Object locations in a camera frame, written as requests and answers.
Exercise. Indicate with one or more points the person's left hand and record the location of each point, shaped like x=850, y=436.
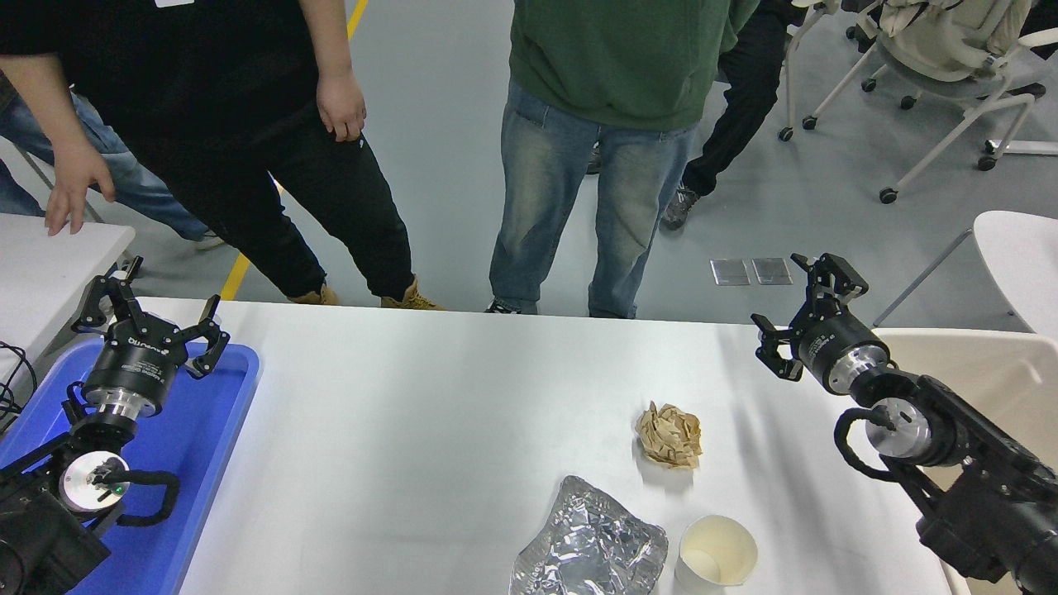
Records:
x=340, y=103

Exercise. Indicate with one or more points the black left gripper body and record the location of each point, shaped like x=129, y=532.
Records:
x=136, y=364

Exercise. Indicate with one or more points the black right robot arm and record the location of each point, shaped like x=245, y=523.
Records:
x=992, y=487

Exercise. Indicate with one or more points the tan paper ball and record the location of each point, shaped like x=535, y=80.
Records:
x=669, y=436

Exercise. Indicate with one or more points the white-framed chair on casters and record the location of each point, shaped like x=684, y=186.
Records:
x=950, y=87

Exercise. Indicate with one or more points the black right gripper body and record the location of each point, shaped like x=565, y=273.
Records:
x=831, y=343

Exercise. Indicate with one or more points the large pale bin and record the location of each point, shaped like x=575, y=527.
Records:
x=992, y=372

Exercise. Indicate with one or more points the person's right hand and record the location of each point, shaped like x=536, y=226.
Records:
x=74, y=178

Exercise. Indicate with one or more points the white chair base bar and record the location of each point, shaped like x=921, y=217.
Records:
x=1025, y=148

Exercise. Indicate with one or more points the beige coat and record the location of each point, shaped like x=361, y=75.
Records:
x=942, y=37

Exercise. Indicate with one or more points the white chair frame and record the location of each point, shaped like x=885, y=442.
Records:
x=787, y=83

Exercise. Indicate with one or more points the square metal floor plate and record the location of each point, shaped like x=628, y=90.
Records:
x=730, y=272
x=771, y=271

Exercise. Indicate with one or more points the person's left forearm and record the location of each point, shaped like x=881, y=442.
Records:
x=326, y=33

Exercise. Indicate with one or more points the white side table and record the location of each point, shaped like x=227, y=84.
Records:
x=41, y=281

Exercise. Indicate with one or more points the white paper cup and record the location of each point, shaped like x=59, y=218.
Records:
x=717, y=555

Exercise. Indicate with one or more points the white round-cornered table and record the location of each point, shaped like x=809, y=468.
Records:
x=1017, y=264

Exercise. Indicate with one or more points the person's right forearm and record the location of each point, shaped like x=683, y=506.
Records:
x=41, y=99

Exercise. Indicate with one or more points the blue plastic tray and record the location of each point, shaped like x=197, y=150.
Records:
x=198, y=430

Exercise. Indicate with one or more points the person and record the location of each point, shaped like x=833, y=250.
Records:
x=612, y=49
x=207, y=99
x=124, y=173
x=744, y=83

